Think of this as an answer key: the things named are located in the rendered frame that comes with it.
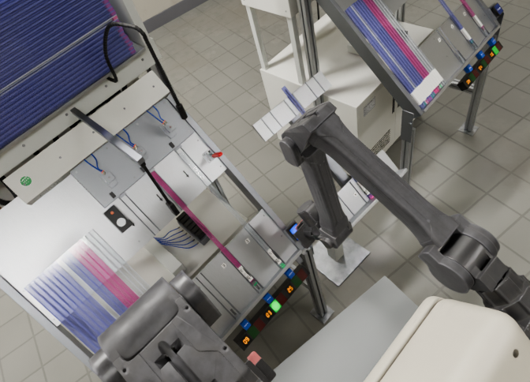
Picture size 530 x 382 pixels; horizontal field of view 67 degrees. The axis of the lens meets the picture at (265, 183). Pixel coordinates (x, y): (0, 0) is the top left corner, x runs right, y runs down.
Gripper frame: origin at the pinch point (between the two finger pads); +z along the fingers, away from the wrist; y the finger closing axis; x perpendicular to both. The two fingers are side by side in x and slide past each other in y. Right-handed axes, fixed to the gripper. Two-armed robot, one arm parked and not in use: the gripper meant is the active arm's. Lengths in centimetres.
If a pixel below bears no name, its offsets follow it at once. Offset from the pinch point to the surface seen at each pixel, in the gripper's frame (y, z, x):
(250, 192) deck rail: 2.5, 3.8, -19.6
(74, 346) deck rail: 69, 3, -24
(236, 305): 31.1, 4.7, 3.4
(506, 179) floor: -120, 31, 83
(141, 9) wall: -123, 274, -169
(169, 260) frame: 34, 37, -16
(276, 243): 7.4, 4.9, -0.5
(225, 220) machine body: 7.4, 39.1, -11.1
